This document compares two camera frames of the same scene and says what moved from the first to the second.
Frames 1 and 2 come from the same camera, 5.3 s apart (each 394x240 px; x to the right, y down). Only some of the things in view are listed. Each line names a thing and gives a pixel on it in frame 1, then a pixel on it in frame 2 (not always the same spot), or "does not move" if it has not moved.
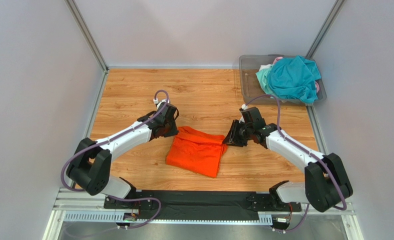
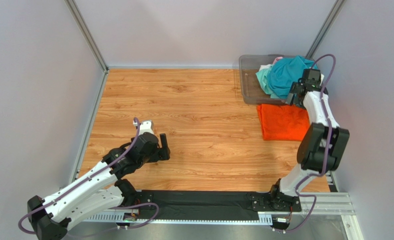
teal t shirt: (294, 78) does not move
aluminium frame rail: (84, 206) does not move
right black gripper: (236, 135) → (296, 90)
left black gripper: (173, 131) → (163, 153)
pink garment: (276, 59) does not move
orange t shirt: (197, 151) → (283, 122)
